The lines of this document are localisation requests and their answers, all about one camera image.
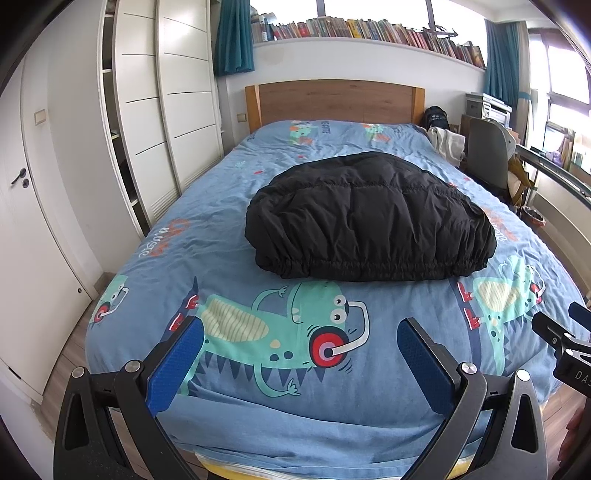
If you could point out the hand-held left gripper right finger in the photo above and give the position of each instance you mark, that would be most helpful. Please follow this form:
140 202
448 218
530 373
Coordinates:
425 364

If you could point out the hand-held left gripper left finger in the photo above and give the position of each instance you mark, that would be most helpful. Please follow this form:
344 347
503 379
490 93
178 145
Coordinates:
175 364

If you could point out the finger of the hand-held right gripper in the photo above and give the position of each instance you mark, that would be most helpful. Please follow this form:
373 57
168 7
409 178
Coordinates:
561 337
581 312

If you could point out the black puffer jacket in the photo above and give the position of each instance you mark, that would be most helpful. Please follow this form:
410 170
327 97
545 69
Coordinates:
369 217

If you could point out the small waste bin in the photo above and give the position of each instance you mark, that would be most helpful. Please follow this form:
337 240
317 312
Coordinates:
534 217

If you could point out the glass desk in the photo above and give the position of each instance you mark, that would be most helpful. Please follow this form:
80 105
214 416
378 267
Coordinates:
554 170

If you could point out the white yellow mattress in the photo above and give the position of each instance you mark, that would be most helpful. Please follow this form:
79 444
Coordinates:
323 470

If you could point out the blue printed bed sheet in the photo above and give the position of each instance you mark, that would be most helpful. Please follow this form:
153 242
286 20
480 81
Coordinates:
221 221

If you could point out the white door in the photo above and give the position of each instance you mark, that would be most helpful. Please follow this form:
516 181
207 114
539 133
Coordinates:
51 240

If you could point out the grey chair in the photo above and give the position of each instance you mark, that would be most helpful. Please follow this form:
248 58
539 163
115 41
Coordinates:
489 152

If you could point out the white cloth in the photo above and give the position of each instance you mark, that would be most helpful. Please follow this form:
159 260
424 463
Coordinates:
448 143

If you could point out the grey printer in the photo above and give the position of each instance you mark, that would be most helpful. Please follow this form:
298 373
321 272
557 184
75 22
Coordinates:
489 108

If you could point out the black backpack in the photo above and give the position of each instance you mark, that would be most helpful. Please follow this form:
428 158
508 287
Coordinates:
437 117

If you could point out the white wardrobe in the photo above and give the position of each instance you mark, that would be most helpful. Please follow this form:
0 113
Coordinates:
184 106

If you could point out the teal curtain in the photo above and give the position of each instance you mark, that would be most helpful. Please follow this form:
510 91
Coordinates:
234 37
502 64

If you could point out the wooden headboard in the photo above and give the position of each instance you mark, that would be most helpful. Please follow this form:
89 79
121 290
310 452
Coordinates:
332 101

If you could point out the row of books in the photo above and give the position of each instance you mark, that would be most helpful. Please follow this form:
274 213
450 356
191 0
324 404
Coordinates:
369 30

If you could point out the wall light switch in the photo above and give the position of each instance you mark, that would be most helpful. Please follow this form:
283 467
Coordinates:
40 116

